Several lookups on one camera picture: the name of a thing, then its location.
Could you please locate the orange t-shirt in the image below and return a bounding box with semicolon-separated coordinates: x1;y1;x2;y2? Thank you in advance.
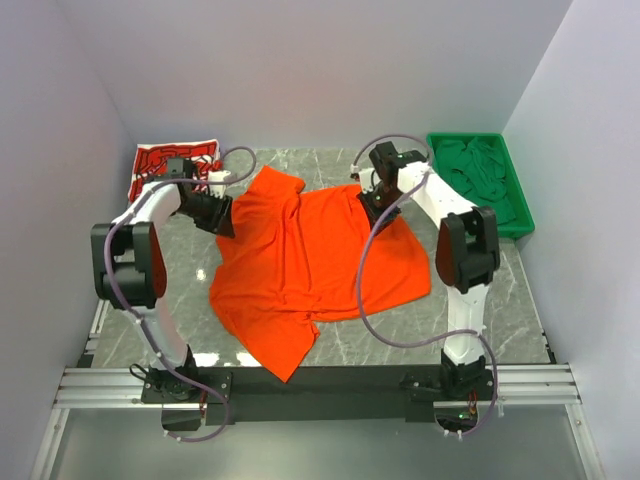
209;166;431;382

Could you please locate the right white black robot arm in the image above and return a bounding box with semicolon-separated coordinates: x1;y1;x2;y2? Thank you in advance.
350;135;500;399

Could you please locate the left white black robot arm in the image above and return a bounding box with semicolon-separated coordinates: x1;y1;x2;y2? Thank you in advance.
90;158;237;403

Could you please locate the red white printed folded t-shirt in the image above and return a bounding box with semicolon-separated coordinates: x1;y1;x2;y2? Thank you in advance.
128;139;223;202

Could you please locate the green t-shirt in bin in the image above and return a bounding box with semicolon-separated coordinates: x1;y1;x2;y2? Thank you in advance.
434;137;516;225

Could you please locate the green plastic bin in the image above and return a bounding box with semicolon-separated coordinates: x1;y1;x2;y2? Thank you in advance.
427;132;535;240

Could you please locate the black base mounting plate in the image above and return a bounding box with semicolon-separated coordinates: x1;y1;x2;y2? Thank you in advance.
129;363;495;432

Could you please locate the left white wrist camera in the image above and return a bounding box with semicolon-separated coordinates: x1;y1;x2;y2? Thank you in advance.
207;170;236;198

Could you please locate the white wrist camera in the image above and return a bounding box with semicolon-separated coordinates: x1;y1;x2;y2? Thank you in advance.
207;170;236;198
350;164;377;193

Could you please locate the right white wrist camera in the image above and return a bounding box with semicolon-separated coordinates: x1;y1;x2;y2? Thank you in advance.
350;164;377;193

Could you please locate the aluminium rail frame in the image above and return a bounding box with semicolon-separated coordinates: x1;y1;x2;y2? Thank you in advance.
31;287;605;479

